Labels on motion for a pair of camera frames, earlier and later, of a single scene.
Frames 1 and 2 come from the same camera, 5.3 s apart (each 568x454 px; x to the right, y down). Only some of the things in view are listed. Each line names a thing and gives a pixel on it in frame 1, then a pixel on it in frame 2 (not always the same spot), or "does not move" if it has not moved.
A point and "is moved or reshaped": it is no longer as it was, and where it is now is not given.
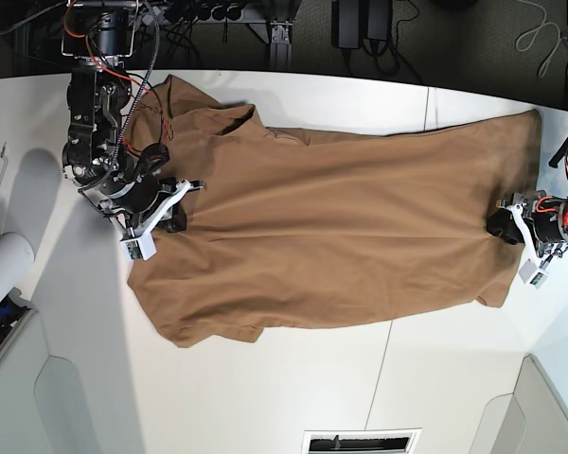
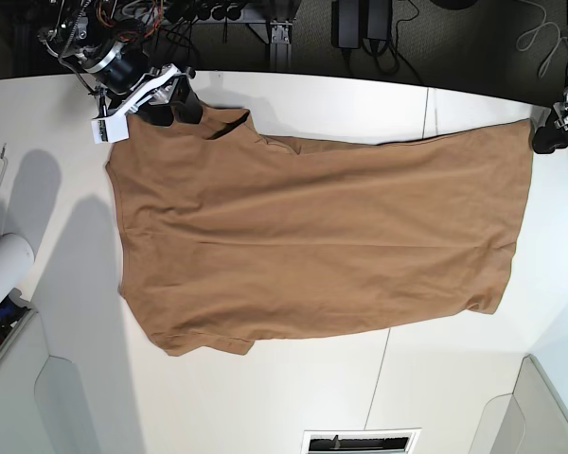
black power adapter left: x=346 y=24 does not move
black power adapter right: x=379 y=19 does not move
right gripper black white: x=549 y=220 -> x=547 y=139
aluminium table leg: x=280 y=46 does not move
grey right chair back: x=534 y=419 does not move
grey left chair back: x=31 y=401 does not move
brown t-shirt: x=290 y=227 is moved or reshaped
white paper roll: x=4 y=259 does not move
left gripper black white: x=142 y=200 -> x=126 y=82
